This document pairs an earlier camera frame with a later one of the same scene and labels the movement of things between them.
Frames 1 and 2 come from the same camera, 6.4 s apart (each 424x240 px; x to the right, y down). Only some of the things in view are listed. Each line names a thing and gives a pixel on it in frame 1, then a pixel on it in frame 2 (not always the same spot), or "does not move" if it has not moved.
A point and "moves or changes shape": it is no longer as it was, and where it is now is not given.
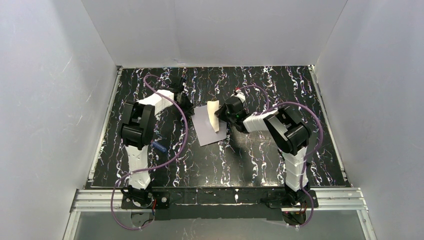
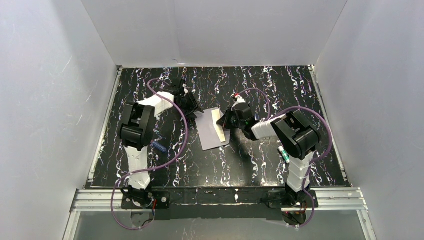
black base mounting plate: (259, 203) does not move
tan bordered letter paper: (213, 107) → (216, 116)
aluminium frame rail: (93, 199) does not move
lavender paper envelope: (205, 131) moves or changes shape
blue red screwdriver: (158, 146) does not move
